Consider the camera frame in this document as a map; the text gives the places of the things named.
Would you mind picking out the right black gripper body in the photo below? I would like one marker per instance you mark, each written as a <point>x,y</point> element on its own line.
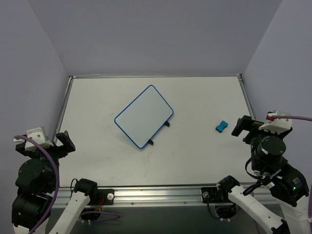
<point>250,126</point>

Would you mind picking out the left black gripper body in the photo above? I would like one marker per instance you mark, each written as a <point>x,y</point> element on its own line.
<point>54,148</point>

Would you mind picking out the blue bone-shaped eraser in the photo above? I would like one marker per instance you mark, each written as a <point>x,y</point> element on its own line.
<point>221,126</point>

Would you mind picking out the blue framed whiteboard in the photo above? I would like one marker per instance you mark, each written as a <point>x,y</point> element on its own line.
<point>141,119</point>

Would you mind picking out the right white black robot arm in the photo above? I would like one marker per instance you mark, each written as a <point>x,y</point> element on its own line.
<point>286,184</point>

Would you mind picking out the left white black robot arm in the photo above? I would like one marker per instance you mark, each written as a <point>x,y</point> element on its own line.
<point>38,185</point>

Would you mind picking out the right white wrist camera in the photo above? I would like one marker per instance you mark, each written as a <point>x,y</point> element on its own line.
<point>277,125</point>

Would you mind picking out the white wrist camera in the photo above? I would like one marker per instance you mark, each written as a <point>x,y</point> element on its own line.
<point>277,125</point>
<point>39,136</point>

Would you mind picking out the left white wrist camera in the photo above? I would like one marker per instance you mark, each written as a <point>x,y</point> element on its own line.
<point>39,136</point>

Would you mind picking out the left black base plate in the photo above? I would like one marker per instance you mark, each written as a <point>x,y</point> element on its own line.
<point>103,197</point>

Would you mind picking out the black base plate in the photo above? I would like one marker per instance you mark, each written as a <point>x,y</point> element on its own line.
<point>103,197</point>
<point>210,195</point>

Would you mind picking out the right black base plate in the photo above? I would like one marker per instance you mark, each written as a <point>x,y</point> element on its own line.
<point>210,195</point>

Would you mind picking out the aluminium front rail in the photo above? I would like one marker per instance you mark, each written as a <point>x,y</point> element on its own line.
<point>159,196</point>

